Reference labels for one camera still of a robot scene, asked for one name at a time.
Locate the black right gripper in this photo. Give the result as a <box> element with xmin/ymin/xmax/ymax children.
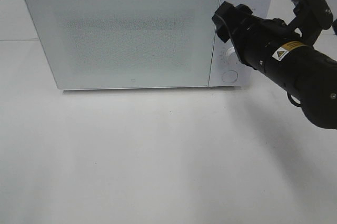
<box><xmin>212</xmin><ymin>1</ymin><xmax>316</xmax><ymax>77</ymax></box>

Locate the white timer knob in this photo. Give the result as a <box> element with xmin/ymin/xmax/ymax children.
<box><xmin>225</xmin><ymin>46</ymin><xmax>236</xmax><ymax>58</ymax></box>

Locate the round white door button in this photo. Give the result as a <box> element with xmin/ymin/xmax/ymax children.
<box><xmin>221</xmin><ymin>70</ymin><xmax>239</xmax><ymax>84</ymax></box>

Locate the white microwave door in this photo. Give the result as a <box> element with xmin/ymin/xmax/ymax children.
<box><xmin>25</xmin><ymin>0</ymin><xmax>219</xmax><ymax>90</ymax></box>

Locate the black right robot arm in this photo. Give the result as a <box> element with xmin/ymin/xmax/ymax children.
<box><xmin>212</xmin><ymin>2</ymin><xmax>336</xmax><ymax>129</ymax></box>

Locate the black right camera cable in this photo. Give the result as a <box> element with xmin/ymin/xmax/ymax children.
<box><xmin>286</xmin><ymin>94</ymin><xmax>302</xmax><ymax>108</ymax></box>

